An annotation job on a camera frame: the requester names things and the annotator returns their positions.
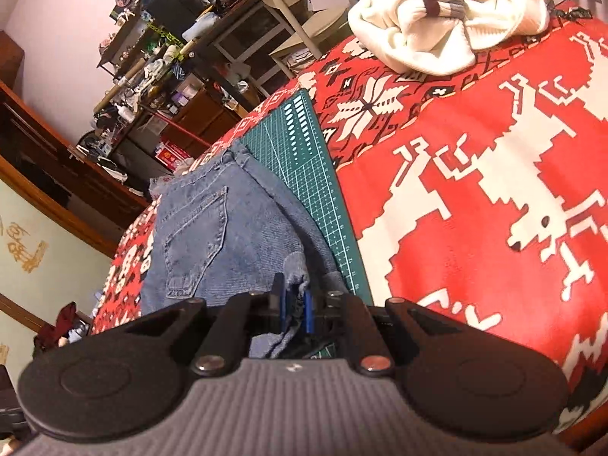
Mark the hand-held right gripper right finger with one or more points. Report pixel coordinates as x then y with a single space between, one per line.
308 312

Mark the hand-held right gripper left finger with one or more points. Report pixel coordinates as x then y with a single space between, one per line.
285 311

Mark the blue denim shorts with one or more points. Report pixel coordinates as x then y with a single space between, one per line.
247 232

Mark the green cutting mat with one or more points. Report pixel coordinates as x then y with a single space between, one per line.
304 161

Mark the red patterned blanket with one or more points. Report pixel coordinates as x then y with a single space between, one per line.
451 223

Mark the red printed box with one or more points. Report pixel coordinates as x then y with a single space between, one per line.
171 156

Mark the brown wooden dresser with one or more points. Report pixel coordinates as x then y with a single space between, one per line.
204 118

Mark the brown wooden door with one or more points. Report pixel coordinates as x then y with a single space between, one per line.
57 171

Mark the cream plastic chair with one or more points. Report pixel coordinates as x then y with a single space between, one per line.
304 9

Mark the cluttered dark desk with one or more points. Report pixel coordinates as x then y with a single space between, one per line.
161 33

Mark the white knit sweater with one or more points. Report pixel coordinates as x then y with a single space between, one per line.
418 23

